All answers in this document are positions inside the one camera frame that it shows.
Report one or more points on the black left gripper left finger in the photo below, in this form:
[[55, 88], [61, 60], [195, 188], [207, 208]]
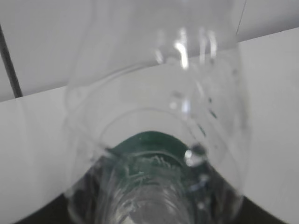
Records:
[[55, 212]]

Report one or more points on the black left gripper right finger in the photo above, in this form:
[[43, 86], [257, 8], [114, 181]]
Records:
[[254, 214]]

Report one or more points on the clear water bottle green label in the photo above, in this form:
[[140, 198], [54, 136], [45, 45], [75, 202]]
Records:
[[157, 125]]

